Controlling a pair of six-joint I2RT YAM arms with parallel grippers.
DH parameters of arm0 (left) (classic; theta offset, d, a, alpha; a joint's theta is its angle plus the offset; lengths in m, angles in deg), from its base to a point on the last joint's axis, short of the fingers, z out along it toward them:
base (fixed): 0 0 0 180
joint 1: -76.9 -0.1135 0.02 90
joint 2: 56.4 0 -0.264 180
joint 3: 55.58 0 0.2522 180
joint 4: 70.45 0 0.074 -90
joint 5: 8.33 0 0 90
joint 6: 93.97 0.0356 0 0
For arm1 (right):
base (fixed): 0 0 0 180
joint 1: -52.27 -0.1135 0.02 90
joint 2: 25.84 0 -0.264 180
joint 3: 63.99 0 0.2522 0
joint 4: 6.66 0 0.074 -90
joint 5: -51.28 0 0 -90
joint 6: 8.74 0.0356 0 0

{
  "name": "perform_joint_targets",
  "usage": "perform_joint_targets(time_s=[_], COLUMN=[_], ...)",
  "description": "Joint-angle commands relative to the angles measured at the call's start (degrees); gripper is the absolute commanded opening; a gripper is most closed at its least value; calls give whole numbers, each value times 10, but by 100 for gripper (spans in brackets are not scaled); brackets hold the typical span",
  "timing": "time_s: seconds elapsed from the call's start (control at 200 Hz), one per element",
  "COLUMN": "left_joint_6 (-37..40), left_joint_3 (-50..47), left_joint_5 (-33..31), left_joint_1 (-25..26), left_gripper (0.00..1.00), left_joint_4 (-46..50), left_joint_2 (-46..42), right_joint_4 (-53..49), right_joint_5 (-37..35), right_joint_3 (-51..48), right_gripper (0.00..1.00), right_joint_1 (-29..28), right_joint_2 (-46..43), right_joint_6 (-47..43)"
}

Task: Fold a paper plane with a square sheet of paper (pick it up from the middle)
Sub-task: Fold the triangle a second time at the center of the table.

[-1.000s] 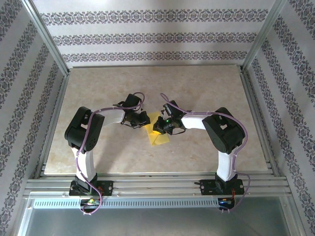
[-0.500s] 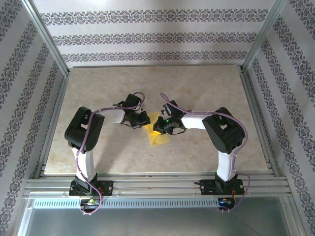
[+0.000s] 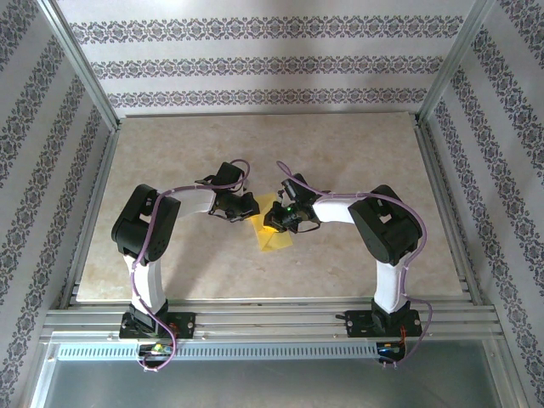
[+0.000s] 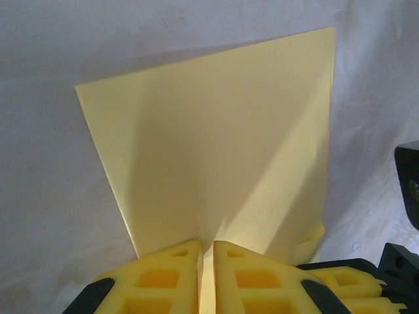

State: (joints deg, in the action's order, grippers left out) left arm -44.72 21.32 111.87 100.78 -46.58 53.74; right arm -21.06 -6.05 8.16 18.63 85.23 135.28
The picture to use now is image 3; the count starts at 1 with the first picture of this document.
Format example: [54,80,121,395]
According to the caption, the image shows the yellow paper sheet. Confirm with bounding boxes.
[248,193,294,254]

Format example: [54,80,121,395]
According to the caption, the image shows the grey metal sheet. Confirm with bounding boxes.
[27,359,518,408]

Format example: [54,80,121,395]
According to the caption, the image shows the aluminium mounting rails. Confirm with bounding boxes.
[40,297,501,343]

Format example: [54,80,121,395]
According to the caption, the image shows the small circuit board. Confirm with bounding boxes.
[377,342,407,358]
[139,343,175,358]

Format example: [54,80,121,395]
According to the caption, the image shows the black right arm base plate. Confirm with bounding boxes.
[344,309,422,339]

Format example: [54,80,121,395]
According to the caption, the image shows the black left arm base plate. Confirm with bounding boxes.
[118,311,197,341]

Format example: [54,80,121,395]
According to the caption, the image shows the grey slotted cable duct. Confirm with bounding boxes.
[55,343,409,361]

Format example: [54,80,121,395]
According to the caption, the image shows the aluminium side rail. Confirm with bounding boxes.
[414,118,484,305]
[59,127,120,309]

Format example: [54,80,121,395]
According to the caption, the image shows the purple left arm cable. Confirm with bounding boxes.
[130,158,252,374]

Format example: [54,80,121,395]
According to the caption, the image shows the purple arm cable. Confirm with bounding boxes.
[275,159,434,370]
[130,158,252,374]

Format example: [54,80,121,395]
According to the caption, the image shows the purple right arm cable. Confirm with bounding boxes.
[275,159,434,370]

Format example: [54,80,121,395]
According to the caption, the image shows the aluminium frame post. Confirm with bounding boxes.
[36,0,122,133]
[416,0,496,124]

